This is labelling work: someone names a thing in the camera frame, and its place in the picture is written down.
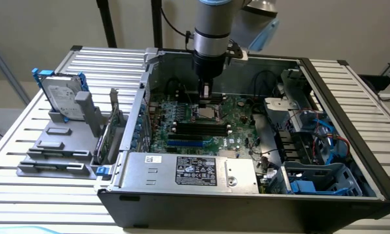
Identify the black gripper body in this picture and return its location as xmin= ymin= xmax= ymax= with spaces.
xmin=192 ymin=52 xmax=225 ymax=81

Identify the CPU socket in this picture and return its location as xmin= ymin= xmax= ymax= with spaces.
xmin=193 ymin=103 xmax=222 ymax=121

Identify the black RAM slot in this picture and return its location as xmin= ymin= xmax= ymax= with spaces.
xmin=176 ymin=131 xmax=228 ymax=137
xmin=176 ymin=128 xmax=228 ymax=134
xmin=176 ymin=125 xmax=228 ymax=131
xmin=176 ymin=122 xmax=228 ymax=128

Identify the black expansion slot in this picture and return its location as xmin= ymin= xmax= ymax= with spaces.
xmin=168 ymin=134 xmax=204 ymax=142

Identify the blue expansion slot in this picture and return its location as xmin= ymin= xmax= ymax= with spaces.
xmin=168 ymin=140 xmax=205 ymax=148

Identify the green motherboard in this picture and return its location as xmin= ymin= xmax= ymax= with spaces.
xmin=148 ymin=94 xmax=264 ymax=171

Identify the grey case release latch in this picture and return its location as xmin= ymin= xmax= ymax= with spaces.
xmin=142 ymin=47 xmax=166 ymax=65

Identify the grey metal disk bay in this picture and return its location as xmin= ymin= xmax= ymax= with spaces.
xmin=264 ymin=69 xmax=330 ymax=162

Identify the green graphics card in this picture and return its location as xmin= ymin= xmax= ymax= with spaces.
xmin=93 ymin=88 xmax=123 ymax=164

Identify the silver power supply unit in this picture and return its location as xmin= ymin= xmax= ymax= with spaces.
xmin=120 ymin=152 xmax=260 ymax=195

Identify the silver hard disk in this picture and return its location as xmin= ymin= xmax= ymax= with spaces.
xmin=40 ymin=75 xmax=85 ymax=121

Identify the grey parts rack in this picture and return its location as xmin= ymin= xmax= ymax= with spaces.
xmin=16 ymin=91 xmax=130 ymax=180

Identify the black open PC case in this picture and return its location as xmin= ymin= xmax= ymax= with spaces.
xmin=97 ymin=47 xmax=390 ymax=229

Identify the black box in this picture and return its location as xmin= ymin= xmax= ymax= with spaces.
xmin=358 ymin=74 xmax=390 ymax=93

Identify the teal plastic sheet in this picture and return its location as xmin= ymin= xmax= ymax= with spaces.
xmin=0 ymin=225 xmax=60 ymax=234

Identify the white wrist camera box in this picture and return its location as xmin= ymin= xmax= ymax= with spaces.
xmin=226 ymin=47 xmax=250 ymax=61

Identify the black looped wire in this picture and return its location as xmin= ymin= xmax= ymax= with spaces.
xmin=252 ymin=70 xmax=274 ymax=98

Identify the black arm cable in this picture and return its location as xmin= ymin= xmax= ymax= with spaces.
xmin=160 ymin=6 xmax=196 ymax=54

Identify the black stand post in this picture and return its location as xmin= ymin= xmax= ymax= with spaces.
xmin=150 ymin=0 xmax=164 ymax=49
xmin=95 ymin=0 xmax=119 ymax=48

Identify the hard drive in blue bracket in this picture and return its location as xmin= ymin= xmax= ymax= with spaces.
xmin=31 ymin=68 xmax=89 ymax=123

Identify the blue data wire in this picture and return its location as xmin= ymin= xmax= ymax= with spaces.
xmin=310 ymin=116 xmax=341 ymax=160

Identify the red wire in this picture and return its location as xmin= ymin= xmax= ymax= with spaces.
xmin=288 ymin=113 xmax=350 ymax=153

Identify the aluminium frame profile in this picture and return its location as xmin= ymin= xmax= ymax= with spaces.
xmin=0 ymin=36 xmax=32 ymax=106

